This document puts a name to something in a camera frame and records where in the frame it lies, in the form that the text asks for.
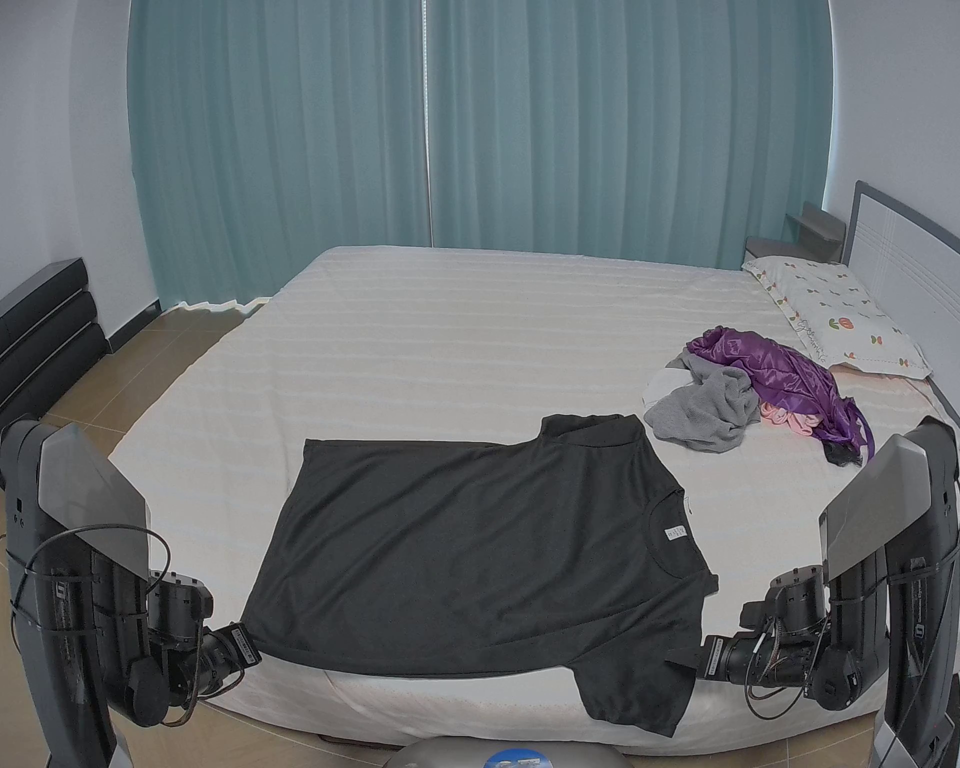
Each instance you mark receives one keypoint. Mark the black T-shirt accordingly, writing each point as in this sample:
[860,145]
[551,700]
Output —
[480,555]

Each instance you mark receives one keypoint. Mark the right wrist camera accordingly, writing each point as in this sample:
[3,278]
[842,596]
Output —
[756,615]

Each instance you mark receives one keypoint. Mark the grey knit garment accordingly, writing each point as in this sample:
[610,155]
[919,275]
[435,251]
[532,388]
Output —
[705,412]

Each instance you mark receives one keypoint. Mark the pink garment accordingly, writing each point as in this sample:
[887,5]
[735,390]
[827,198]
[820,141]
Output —
[787,420]

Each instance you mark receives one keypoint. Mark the black lace garment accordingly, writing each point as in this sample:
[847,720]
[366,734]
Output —
[841,454]

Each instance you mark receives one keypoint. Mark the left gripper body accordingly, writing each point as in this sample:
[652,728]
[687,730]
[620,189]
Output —
[225,651]

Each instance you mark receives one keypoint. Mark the blue-green curtain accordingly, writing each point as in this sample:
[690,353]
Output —
[285,135]
[630,127]

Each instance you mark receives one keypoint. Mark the white garment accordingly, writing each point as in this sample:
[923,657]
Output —
[664,386]

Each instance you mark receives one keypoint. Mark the grey bedside table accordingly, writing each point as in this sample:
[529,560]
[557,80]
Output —
[806,232]

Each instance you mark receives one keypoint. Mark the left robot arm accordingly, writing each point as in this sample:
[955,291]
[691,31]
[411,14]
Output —
[67,600]

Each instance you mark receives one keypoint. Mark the black chest of drawers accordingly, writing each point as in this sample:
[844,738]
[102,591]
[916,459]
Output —
[45,330]

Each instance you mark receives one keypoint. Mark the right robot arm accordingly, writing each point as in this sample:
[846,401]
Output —
[907,585]

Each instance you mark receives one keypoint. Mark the purple satin garment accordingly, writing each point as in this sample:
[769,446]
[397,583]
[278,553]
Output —
[784,371]

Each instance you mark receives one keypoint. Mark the bed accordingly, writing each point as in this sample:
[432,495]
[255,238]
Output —
[487,337]

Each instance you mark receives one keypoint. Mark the white printed pillow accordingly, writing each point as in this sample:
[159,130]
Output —
[840,315]

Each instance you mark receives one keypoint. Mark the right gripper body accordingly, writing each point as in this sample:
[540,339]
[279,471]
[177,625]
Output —
[727,660]

